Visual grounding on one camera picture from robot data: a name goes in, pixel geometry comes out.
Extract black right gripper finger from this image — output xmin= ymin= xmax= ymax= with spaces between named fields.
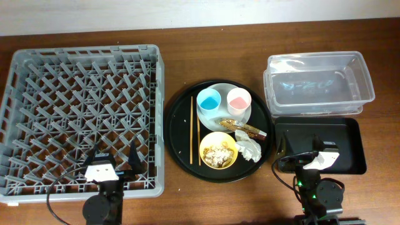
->
xmin=276 ymin=132 xmax=294 ymax=158
xmin=313 ymin=134 xmax=325 ymax=151

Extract white tissue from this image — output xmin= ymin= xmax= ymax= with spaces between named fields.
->
xmin=235 ymin=130 xmax=262 ymax=163

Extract gold brown snack wrapper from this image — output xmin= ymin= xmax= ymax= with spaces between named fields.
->
xmin=218 ymin=118 xmax=267 ymax=140

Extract rice and peanut food scraps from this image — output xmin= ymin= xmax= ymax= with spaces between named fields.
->
xmin=202 ymin=142 xmax=234 ymax=168

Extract yellow bowl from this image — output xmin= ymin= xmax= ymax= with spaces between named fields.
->
xmin=200 ymin=132 xmax=238 ymax=170

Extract pink plastic cup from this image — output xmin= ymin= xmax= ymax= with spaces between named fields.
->
xmin=226 ymin=87 xmax=252 ymax=116

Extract white round plate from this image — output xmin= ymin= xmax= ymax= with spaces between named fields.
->
xmin=197 ymin=82 xmax=252 ymax=133

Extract wooden chopstick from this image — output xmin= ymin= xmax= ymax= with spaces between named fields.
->
xmin=196 ymin=113 xmax=202 ymax=166
xmin=189 ymin=96 xmax=193 ymax=164

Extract light blue plastic cup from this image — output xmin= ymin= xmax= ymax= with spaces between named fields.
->
xmin=196 ymin=88 xmax=221 ymax=116

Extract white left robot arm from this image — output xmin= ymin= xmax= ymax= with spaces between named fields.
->
xmin=82 ymin=143 xmax=145 ymax=224

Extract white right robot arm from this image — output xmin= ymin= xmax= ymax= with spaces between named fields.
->
xmin=271 ymin=134 xmax=366 ymax=225

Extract grey plastic dishwasher rack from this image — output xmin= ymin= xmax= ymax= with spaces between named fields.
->
xmin=1 ymin=44 xmax=164 ymax=205

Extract clear plastic waste bin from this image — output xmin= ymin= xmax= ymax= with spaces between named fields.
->
xmin=263 ymin=51 xmax=376 ymax=118

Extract black rectangular tray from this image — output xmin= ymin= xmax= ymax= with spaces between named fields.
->
xmin=274 ymin=117 xmax=367 ymax=174

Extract round black serving tray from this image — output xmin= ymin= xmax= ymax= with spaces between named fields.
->
xmin=163 ymin=79 xmax=274 ymax=183

